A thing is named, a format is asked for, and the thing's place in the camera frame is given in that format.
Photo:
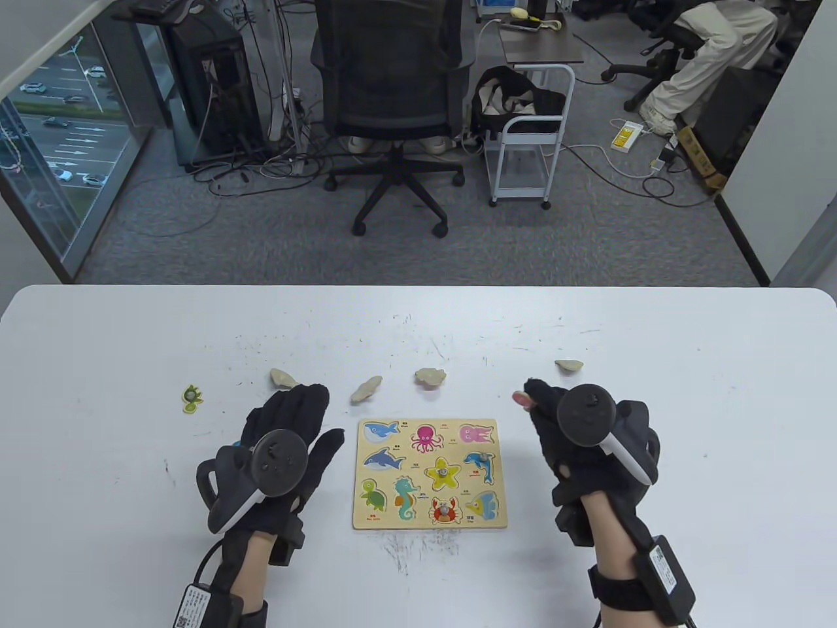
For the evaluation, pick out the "person's right hand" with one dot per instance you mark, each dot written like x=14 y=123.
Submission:
x=562 y=471

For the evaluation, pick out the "person's left hand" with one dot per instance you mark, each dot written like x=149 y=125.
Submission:
x=291 y=412

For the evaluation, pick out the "wooden puzzle piece with tail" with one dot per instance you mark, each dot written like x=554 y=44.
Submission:
x=282 y=378

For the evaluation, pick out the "seahorse puzzle piece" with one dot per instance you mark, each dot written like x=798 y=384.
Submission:
x=366 y=390

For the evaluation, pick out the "pink jellyfish puzzle piece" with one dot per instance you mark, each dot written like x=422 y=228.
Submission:
x=520 y=398

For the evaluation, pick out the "blue dolphin puzzle piece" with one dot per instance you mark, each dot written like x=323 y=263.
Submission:
x=476 y=463

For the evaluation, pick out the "green turtle puzzle piece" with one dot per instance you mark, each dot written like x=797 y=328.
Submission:
x=191 y=399

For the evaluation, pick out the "blue yellow fish puzzle piece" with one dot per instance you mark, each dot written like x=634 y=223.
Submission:
x=569 y=366

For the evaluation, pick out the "yellow starfish puzzle piece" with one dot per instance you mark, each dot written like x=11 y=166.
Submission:
x=452 y=481

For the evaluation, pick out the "red crab puzzle piece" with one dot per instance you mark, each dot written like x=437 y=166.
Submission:
x=439 y=517

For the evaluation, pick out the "wooden sea animal puzzle frame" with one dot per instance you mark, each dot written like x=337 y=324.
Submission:
x=418 y=466

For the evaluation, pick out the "octopus puzzle piece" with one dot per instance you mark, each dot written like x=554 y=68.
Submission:
x=429 y=377

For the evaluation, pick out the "person's left forearm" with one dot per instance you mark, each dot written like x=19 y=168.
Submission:
x=255 y=575

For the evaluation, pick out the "person's right forearm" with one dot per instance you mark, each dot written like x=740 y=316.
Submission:
x=611 y=543

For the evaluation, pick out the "black grey hand controller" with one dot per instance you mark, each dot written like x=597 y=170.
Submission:
x=280 y=461
x=588 y=415

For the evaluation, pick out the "black computer tower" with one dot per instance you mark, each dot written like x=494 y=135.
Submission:
x=216 y=98

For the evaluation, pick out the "white metal desk leg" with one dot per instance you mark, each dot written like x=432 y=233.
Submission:
x=288 y=78

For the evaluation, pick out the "white yellow power strip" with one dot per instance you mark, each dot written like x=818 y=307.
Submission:
x=626 y=136

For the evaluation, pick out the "cardboard box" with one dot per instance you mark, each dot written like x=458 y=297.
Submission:
x=696 y=154

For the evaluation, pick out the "black mesh office chair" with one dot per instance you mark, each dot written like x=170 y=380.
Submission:
x=392 y=78

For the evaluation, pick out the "glass window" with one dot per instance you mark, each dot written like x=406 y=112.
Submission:
x=65 y=144

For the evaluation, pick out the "white rolling cart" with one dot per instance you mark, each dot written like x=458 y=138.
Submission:
x=531 y=118

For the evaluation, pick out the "black bag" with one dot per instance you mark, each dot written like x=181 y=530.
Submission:
x=549 y=101

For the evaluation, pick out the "black cabinet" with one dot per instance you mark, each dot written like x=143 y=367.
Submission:
x=732 y=118

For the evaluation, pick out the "black keyboard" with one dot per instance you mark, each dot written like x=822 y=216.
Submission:
x=163 y=9

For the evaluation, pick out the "dark brown side table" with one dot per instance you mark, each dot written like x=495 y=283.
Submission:
x=543 y=46

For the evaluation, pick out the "black swivel chair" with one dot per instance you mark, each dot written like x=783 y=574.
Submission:
x=673 y=33

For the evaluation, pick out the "blue white box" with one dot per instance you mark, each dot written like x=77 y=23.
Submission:
x=497 y=5

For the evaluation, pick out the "pale yellow round object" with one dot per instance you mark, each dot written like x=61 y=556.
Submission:
x=520 y=12

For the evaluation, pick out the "black bottle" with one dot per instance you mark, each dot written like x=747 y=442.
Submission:
x=537 y=6

